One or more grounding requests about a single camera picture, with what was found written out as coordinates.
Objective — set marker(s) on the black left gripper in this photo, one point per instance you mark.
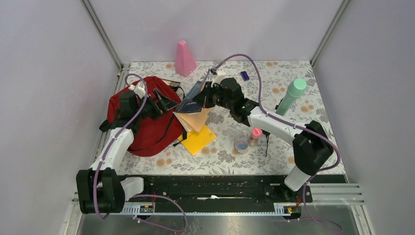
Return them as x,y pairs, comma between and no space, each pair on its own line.
164,104

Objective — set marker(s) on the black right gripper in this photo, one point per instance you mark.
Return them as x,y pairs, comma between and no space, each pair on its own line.
204,99

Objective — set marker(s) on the dark blue book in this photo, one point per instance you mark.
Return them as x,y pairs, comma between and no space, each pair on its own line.
188,105

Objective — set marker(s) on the orange paper folder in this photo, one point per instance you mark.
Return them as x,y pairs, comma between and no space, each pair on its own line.
193,121

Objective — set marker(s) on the red student backpack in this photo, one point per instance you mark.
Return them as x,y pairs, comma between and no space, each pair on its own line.
153,134

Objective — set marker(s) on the yellow notebook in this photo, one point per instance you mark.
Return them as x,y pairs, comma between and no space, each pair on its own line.
196,141

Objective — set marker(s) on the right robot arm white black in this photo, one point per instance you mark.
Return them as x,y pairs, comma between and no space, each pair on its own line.
310,144

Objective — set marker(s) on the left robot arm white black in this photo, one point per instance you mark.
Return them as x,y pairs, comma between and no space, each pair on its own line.
100,188

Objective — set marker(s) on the pink cone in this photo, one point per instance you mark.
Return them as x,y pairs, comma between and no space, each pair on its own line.
184,61

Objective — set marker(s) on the small purple eraser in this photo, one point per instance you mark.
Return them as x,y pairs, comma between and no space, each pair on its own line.
244,76

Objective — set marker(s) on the clear cup with colourful bits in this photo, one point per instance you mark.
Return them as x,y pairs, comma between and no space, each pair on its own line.
241,145

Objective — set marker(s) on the pink capped small bottle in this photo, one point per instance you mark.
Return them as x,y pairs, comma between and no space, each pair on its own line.
254,137

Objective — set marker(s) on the floral table mat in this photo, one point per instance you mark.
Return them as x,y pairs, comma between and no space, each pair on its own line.
268,84

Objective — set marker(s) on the mint green bottle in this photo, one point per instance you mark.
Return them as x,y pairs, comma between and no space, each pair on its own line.
294,91

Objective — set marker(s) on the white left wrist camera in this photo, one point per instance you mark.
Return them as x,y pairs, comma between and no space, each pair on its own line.
138,89

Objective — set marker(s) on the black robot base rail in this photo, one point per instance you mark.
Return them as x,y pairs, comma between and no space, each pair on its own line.
227,188

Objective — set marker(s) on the slotted cable duct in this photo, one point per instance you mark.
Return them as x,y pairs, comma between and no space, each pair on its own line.
211,209

